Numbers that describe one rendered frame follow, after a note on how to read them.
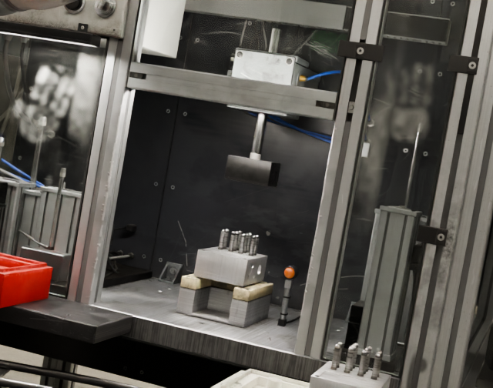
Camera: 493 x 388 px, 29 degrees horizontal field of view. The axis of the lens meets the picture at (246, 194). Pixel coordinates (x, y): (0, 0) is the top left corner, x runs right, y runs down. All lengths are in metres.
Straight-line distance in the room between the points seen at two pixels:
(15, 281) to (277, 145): 0.68
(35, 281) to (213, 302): 0.35
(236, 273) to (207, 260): 0.06
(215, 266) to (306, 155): 0.39
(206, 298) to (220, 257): 0.11
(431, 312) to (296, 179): 0.58
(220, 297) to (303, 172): 0.35
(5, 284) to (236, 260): 0.41
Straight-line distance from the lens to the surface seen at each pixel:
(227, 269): 1.72
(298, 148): 2.00
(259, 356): 1.60
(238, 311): 1.71
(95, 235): 1.69
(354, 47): 1.55
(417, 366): 1.55
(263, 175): 1.76
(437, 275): 1.53
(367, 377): 1.43
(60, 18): 1.73
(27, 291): 1.63
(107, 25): 1.69
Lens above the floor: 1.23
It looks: 3 degrees down
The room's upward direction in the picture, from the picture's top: 10 degrees clockwise
